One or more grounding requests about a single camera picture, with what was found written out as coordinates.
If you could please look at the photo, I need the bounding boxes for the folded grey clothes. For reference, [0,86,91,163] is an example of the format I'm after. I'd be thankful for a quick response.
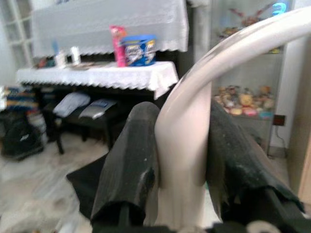
[78,98,118,120]

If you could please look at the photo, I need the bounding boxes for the yellow plush bear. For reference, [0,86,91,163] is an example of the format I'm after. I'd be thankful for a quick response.
[239,94,254,108]

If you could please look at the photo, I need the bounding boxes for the white bottle with blue cap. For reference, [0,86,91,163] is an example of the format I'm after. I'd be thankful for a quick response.
[54,40,67,68]

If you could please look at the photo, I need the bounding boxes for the stack of books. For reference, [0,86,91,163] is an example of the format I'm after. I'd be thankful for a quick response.
[0,84,40,113]

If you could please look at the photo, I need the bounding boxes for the pink snack package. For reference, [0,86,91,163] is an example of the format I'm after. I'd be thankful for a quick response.
[109,24,128,68]

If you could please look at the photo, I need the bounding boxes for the dark wall socket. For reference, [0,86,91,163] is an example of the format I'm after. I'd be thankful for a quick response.
[273,115,286,127]

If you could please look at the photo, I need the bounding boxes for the black piano bench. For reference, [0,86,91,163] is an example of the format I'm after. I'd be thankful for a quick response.
[42,97,127,155]

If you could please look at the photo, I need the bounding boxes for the blue plastic tub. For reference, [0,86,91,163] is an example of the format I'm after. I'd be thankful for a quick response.
[121,34,157,67]

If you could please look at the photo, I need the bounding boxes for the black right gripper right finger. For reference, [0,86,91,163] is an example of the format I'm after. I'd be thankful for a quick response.
[206,99,311,230]

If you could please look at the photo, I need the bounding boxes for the red winged toy figure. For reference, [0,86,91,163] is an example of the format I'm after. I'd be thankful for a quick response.
[228,2,275,27]

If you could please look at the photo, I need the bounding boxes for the white lace keyboard cover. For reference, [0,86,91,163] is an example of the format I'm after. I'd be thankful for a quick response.
[16,61,180,100]

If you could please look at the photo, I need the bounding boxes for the pink plush toy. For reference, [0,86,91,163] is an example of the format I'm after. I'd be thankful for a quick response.
[242,107,259,117]

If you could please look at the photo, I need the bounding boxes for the loose black cloth flap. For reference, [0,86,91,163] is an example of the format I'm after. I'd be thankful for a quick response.
[66,150,109,220]

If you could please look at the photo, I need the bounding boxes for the black power cable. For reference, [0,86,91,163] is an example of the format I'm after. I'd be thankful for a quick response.
[275,125,285,147]

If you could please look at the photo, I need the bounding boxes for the black bag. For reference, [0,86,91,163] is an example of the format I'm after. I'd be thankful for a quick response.
[0,113,46,161]

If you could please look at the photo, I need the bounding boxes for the white curved plastic handle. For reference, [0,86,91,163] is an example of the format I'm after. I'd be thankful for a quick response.
[145,6,311,230]

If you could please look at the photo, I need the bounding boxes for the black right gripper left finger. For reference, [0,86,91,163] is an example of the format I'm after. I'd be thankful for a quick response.
[90,101,161,226]

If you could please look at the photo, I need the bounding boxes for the light wooden door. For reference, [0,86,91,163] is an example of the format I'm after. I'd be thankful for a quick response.
[287,36,311,205]

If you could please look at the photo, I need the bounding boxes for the black upright piano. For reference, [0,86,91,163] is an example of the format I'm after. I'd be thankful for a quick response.
[20,0,211,115]

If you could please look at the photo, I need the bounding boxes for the white window frame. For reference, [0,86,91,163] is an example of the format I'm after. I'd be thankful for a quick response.
[0,0,34,69]

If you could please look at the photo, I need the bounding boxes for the folded light blue clothes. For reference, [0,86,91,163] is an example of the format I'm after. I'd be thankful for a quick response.
[52,92,91,118]

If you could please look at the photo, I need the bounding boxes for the glass display cabinet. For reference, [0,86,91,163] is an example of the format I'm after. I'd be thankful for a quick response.
[210,0,296,156]

